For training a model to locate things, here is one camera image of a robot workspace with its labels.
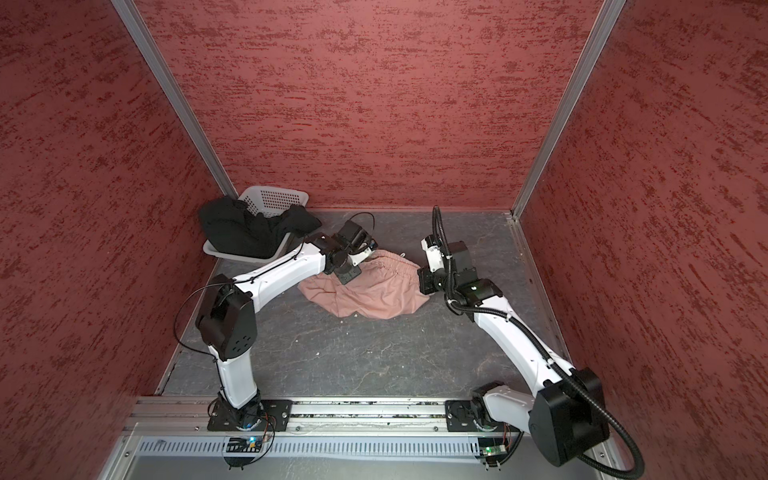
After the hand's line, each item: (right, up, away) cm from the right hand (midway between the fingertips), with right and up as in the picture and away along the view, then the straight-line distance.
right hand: (418, 277), depth 82 cm
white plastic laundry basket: (-56, +26, +35) cm, 71 cm away
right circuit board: (+17, -40, -11) cm, 45 cm away
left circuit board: (-41, -39, -12) cm, 58 cm away
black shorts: (-65, +15, +19) cm, 70 cm away
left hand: (-22, +1, +8) cm, 24 cm away
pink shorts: (-8, -3, +3) cm, 10 cm away
